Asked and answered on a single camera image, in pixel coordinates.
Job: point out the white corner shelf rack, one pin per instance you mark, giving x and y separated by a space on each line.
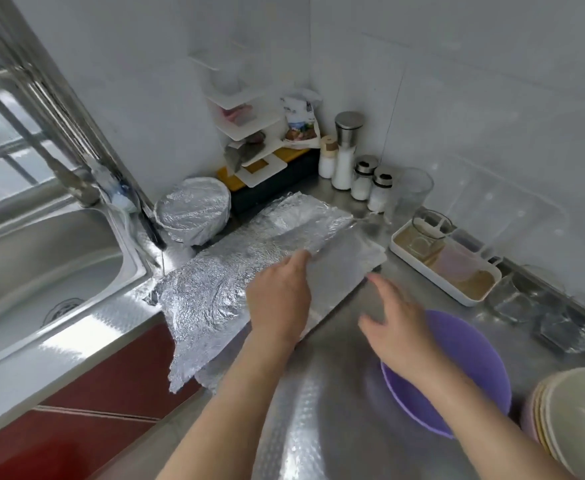
248 125

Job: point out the pink bowl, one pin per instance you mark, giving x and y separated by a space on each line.
582 425

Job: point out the stack of aluminium foil sheets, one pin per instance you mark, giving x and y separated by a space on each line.
208 290

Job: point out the foil-covered bowl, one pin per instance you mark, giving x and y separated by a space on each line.
193 210
348 270

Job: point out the metal window railing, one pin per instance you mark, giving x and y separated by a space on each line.
3 155

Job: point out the white rectangular tray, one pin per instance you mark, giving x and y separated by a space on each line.
412 263

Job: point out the person's right forearm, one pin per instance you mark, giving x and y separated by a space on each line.
482 425

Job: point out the colourful snack packet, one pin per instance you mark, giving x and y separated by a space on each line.
300 120

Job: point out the white dish brush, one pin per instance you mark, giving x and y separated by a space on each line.
118 195

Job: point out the small white tan-capped bottle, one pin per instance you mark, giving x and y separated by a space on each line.
328 160

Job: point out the steel faucet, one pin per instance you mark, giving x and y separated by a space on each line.
53 160

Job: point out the person's left hand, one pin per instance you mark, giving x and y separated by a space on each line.
280 300

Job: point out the purple bowl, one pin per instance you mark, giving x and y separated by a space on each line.
472 370

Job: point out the white shaker with black lid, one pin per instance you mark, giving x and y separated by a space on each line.
378 195
362 183

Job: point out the red kitchen cabinet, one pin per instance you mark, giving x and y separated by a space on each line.
103 395

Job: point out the stainless steel sink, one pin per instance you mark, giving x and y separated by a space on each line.
33 285

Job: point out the person's right hand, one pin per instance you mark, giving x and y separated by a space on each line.
404 335

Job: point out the pink translucent cup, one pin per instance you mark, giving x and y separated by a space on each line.
457 265

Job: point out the tall white steel-capped bottle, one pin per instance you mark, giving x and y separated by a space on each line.
344 160

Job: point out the person's left forearm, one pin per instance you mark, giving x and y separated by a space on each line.
228 415

